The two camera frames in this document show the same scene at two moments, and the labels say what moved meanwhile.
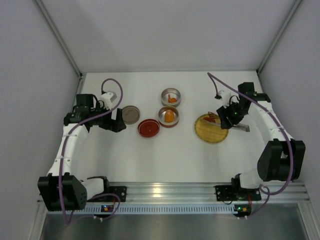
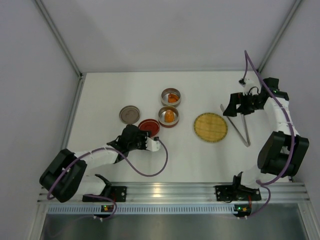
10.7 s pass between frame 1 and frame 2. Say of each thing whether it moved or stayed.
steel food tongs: moved
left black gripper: moved
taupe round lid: stayed
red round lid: stayed
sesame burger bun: stayed
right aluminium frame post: stayed
